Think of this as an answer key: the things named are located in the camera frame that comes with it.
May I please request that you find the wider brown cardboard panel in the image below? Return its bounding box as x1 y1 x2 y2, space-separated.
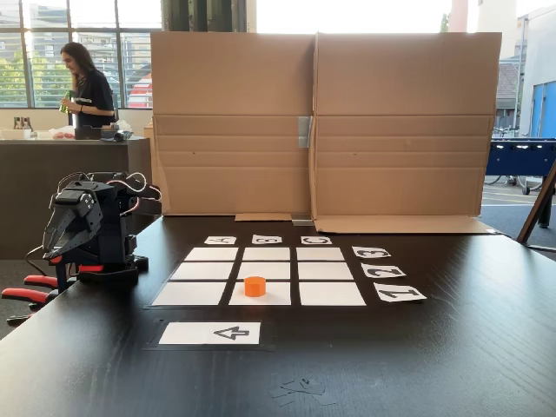
310 30 503 235

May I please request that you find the white arrow paper sheet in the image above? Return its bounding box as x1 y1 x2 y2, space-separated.
158 321 261 346

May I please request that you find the number 3 paper sheet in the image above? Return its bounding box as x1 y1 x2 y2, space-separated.
351 246 392 260

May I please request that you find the silver tape strip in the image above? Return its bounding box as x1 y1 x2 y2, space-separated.
297 115 314 149

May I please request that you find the blue foosball table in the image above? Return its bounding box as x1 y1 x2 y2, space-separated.
485 137 556 195

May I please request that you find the round orange token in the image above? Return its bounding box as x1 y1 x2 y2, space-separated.
243 275 267 298

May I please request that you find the narrower brown cardboard panel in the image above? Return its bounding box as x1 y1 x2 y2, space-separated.
149 30 316 222

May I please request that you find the dark counter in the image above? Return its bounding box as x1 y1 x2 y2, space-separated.
0 136 153 261

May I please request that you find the red-handled black clamp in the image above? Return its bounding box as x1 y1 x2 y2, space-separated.
1 254 73 326
23 262 105 291

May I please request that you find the white nine-square grid sheet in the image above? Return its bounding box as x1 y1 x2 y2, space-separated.
151 246 368 308

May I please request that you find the number 1 paper sheet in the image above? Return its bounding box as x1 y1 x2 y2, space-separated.
373 281 427 303

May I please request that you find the number 2 paper sheet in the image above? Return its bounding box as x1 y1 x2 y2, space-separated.
360 262 407 279

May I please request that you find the wooden easel leg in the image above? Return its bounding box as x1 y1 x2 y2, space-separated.
515 160 556 253

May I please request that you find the person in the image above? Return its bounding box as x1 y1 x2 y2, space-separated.
58 42 117 129

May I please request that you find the white and red arm cable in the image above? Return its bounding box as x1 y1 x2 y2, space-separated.
110 172 147 192

